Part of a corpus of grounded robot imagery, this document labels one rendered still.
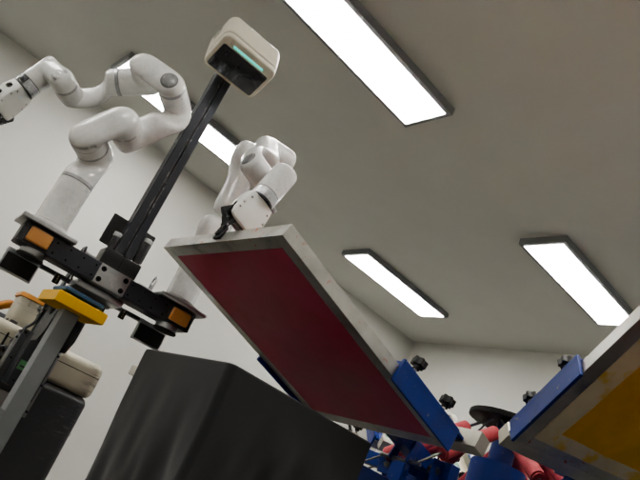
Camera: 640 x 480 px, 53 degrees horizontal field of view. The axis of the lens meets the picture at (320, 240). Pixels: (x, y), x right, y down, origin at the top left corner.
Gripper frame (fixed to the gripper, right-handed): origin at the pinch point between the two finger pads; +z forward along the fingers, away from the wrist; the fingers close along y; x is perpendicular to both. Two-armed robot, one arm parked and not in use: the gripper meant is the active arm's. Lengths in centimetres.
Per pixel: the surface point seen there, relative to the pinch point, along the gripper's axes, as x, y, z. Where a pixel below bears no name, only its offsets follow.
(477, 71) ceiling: -53, -61, -197
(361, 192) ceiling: -212, -136, -218
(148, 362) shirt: -16.0, -12.8, 32.2
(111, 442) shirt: -15, -19, 52
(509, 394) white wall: -234, -418, -246
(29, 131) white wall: -380, 37, -115
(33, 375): -10, 9, 54
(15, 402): -10, 7, 60
